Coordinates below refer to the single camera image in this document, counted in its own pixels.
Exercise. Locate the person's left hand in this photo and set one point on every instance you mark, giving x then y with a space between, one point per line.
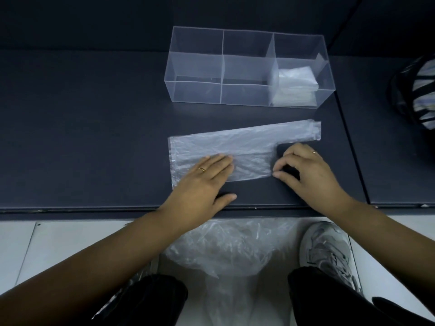
197 196

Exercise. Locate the person's right hand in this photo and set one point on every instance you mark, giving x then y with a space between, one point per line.
316 183

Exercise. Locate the pile of plastic bags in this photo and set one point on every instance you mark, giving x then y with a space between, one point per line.
231 251

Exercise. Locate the clear plastic bag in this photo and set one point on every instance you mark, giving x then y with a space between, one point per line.
244 142

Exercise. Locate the stack of plastic bags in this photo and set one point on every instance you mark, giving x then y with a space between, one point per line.
294 88

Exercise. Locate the clear three-compartment plastic box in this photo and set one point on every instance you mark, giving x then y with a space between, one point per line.
193 71

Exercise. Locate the person's right forearm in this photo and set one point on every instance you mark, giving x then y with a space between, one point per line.
397 241

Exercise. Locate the person's left forearm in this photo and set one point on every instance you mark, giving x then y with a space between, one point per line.
71 278

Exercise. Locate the person's right grey shoe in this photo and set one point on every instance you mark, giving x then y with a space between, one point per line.
329 251

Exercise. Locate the person's grey shoe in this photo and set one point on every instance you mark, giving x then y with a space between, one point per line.
329 251
136 281

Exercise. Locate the person's left grey shoe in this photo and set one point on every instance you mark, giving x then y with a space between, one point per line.
136 281

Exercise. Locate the black trousers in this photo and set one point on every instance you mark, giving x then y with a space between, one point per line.
326 298

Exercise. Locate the black white striped tote bag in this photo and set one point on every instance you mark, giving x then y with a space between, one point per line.
414 95

